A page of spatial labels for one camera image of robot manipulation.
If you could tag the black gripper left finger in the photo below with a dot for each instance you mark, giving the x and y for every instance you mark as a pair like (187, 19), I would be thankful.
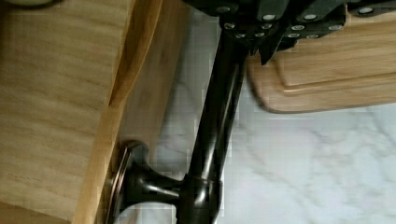
(257, 24)

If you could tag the wooden drawer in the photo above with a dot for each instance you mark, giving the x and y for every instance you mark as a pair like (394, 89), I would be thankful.
(73, 73)

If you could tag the wooden cutting board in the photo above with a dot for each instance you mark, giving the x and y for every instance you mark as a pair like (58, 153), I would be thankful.
(351, 67)

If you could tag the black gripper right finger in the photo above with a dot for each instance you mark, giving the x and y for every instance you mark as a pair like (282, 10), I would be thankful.
(323, 17)

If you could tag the black drawer handle bar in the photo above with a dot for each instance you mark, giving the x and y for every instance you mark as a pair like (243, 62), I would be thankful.
(197, 195)

